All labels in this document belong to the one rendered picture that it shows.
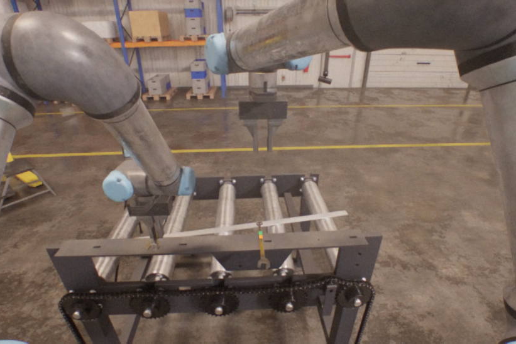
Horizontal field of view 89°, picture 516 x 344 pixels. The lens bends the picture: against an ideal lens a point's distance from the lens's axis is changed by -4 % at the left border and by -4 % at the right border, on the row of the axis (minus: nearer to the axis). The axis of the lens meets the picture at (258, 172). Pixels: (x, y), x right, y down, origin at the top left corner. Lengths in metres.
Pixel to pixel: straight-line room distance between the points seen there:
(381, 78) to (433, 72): 1.96
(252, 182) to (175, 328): 1.19
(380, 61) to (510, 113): 10.57
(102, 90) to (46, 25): 0.09
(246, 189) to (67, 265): 1.22
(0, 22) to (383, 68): 10.83
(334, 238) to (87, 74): 0.97
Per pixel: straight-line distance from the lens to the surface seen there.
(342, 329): 1.61
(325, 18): 0.34
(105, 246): 1.22
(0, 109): 0.47
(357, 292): 1.34
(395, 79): 11.31
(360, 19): 0.30
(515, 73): 0.37
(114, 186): 0.75
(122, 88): 0.45
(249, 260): 1.19
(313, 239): 1.12
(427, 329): 2.53
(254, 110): 0.75
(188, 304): 1.39
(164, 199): 0.92
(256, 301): 1.37
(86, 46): 0.44
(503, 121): 0.38
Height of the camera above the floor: 1.90
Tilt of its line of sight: 28 degrees down
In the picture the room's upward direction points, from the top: straight up
